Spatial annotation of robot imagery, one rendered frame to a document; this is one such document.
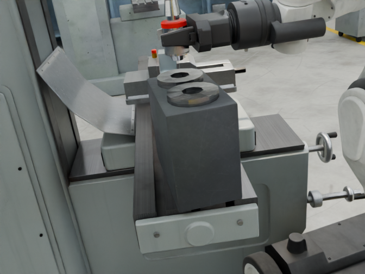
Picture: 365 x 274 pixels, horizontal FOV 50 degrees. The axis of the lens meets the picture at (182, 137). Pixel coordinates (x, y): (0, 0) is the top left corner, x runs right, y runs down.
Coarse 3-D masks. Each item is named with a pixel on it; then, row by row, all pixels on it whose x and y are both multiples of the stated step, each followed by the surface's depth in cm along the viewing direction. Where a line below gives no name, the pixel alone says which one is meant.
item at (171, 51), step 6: (186, 24) 72; (162, 30) 71; (168, 30) 70; (174, 30) 70; (168, 48) 72; (174, 48) 72; (180, 48) 72; (186, 48) 72; (168, 54) 73; (174, 54) 72; (180, 54) 72
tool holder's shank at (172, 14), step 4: (168, 0) 69; (172, 0) 69; (176, 0) 69; (164, 4) 70; (168, 4) 69; (172, 4) 69; (176, 4) 69; (164, 8) 70; (168, 8) 69; (172, 8) 69; (176, 8) 70; (164, 12) 71; (168, 12) 70; (172, 12) 70; (176, 12) 70; (180, 12) 71; (168, 16) 70; (172, 16) 70; (176, 16) 70; (168, 20) 71; (172, 20) 71; (176, 20) 71
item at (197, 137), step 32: (160, 96) 70; (192, 96) 64; (224, 96) 66; (160, 128) 72; (192, 128) 63; (224, 128) 65; (160, 160) 84; (192, 160) 66; (224, 160) 67; (192, 192) 68; (224, 192) 70
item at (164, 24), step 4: (164, 20) 73; (180, 20) 71; (184, 20) 71; (164, 24) 70; (168, 24) 70; (172, 24) 70; (176, 24) 70; (180, 24) 70; (184, 24) 71; (168, 28) 70
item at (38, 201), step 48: (0, 0) 98; (0, 48) 102; (48, 48) 126; (0, 96) 106; (48, 96) 117; (0, 144) 111; (48, 144) 117; (0, 192) 118; (48, 192) 120; (0, 240) 124; (48, 240) 126
